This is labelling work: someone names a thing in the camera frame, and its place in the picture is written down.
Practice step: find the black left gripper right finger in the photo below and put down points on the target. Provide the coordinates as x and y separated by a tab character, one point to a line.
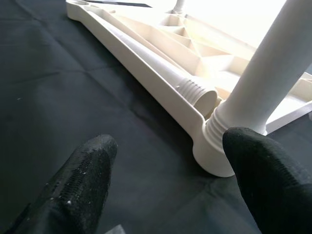
268	185

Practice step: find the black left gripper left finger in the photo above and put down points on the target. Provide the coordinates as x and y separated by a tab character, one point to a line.
80	185

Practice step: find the white plastic table leg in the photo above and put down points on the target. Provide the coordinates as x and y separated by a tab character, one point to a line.
268	73
180	6
156	63

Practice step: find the black tablecloth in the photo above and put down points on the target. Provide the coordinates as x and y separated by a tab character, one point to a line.
61	85

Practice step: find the white plastic table top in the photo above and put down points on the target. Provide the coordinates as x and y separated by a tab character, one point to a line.
151	80

